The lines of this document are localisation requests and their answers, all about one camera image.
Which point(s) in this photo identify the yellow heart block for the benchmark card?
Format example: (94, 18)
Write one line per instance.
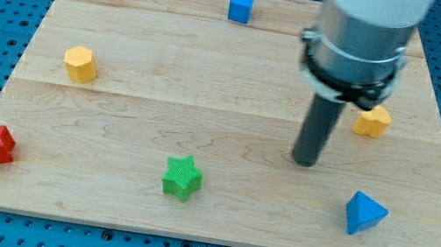
(372, 123)

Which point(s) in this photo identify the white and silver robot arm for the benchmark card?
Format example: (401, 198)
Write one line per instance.
(352, 53)

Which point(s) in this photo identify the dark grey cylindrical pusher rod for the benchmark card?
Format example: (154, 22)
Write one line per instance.
(316, 129)

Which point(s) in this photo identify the wooden board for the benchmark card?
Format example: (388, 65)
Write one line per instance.
(177, 78)

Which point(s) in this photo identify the green star block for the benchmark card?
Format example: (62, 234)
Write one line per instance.
(182, 177)

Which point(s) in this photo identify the yellow hexagon block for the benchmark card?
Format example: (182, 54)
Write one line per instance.
(80, 64)

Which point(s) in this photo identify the blue triangle block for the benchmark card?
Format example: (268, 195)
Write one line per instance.
(363, 213)

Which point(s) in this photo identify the blue cube block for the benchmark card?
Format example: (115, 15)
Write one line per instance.
(240, 10)

